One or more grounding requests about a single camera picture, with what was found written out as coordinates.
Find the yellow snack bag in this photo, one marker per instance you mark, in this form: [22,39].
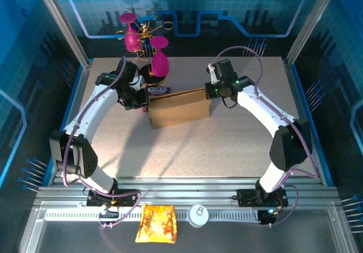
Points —
[156,224]

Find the brown cardboard box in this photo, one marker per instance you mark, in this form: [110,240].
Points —
[178,111]

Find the aluminium extrusion frame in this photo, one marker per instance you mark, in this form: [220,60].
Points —
[184,192]

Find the pink glasses on gold rack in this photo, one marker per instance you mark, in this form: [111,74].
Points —
[153,78]

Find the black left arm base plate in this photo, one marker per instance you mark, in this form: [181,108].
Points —
[127,197]

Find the purple candy bag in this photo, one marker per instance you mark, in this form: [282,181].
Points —
[157,90]

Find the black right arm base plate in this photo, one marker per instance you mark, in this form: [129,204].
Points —
[246,197]

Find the pink glitter wine glass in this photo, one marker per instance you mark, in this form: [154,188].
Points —
[131,41]
[160,63]

